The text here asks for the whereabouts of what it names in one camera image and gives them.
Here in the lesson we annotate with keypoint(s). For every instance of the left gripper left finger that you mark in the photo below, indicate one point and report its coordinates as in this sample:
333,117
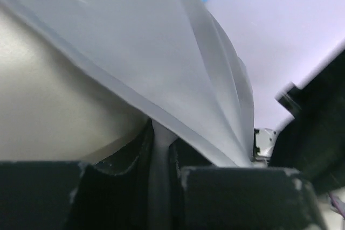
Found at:
111,194

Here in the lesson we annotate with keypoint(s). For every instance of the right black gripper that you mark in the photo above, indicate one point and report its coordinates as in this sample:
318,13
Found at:
313,141

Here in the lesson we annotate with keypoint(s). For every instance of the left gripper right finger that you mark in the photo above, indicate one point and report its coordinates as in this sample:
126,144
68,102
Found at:
204,196

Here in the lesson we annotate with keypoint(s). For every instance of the white pillow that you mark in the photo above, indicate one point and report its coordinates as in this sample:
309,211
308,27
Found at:
52,111

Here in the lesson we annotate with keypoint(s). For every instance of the grey pillowcase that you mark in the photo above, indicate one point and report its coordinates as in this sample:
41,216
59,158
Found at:
168,58

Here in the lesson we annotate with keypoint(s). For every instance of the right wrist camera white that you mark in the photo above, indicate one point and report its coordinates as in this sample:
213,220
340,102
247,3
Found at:
264,142

